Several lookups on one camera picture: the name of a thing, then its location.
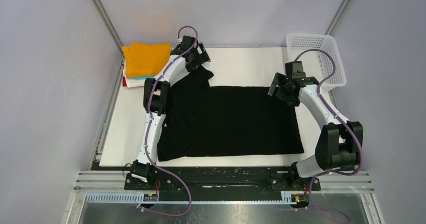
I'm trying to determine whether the black t shirt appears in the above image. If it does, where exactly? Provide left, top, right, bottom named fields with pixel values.
left=157, top=68, right=304, bottom=161

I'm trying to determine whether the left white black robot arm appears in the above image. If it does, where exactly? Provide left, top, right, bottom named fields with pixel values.
left=129, top=35, right=210, bottom=189

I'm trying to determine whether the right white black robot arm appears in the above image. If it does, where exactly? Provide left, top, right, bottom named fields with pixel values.
left=268, top=61, right=363, bottom=190

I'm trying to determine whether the white plastic perforated basket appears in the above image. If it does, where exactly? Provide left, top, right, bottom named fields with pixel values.
left=286, top=33, right=347, bottom=91

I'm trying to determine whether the orange folded t shirt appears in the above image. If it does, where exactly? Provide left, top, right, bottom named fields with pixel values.
left=122, top=42, right=171, bottom=78

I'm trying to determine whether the teal folded t shirt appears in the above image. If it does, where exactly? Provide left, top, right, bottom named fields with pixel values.
left=133, top=76, right=155, bottom=80

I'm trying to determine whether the white folded t shirt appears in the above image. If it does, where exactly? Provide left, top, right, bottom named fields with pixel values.
left=123, top=64, right=145, bottom=88

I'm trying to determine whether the red folded t shirt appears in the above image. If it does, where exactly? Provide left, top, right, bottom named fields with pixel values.
left=122, top=76, right=128, bottom=87

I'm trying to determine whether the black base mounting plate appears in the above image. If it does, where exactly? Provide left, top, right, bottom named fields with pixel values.
left=124, top=166, right=311, bottom=201

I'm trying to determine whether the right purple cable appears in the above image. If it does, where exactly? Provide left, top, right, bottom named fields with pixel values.
left=293, top=48, right=363, bottom=224

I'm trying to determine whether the purple cable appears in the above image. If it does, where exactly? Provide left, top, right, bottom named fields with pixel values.
left=293, top=48, right=363, bottom=224
left=136, top=26, right=199, bottom=217

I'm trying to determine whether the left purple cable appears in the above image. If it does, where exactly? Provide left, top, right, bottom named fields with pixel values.
left=136, top=26, right=199, bottom=217

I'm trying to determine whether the white slotted cable duct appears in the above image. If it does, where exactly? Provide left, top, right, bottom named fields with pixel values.
left=85, top=192, right=301, bottom=205

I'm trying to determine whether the right aluminium frame post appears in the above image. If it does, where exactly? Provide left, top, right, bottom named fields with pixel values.
left=325, top=0, right=351, bottom=35

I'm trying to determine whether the aluminium frame post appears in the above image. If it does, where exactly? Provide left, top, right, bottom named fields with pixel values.
left=92, top=0, right=123, bottom=52
left=325, top=0, right=351, bottom=35

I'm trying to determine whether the left aluminium frame post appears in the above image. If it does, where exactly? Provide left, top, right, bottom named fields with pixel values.
left=92, top=0, right=123, bottom=52

